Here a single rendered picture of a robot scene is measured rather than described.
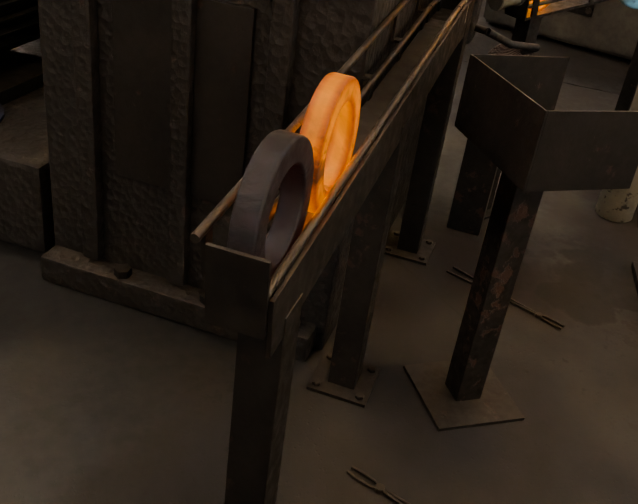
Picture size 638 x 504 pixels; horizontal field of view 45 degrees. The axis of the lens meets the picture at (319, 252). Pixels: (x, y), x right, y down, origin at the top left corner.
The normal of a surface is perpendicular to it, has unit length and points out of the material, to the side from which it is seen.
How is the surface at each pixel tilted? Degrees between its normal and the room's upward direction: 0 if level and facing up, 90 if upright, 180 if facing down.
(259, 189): 48
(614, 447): 0
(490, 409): 0
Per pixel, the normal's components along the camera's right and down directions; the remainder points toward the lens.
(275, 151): 0.02, -0.67
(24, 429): 0.12, -0.84
